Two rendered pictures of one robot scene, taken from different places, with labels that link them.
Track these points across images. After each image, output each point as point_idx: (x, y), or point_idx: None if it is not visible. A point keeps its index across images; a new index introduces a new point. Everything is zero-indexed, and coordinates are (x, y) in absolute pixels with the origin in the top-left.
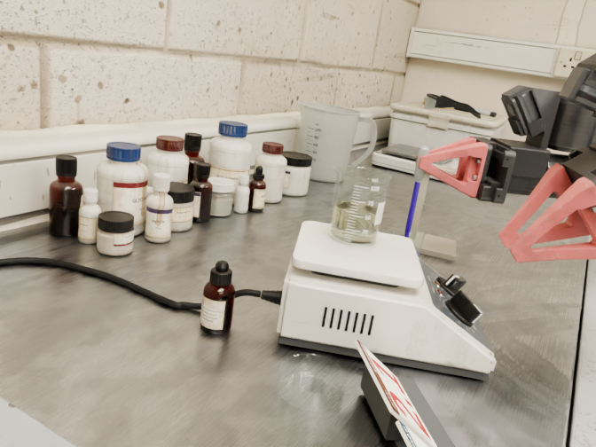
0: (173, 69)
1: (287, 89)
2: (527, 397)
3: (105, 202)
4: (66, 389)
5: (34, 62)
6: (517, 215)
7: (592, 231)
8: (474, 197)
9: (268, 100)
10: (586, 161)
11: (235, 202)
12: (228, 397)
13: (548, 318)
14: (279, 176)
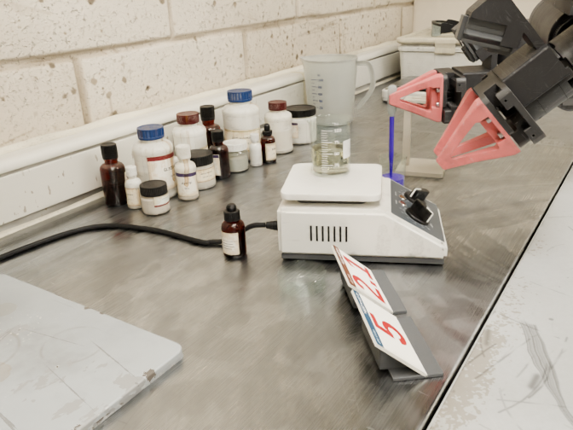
0: (182, 53)
1: (290, 45)
2: (474, 272)
3: (143, 174)
4: (135, 303)
5: (70, 73)
6: (444, 133)
7: (492, 137)
8: (440, 121)
9: (273, 61)
10: (485, 84)
11: (251, 158)
12: (244, 296)
13: (515, 213)
14: (286, 128)
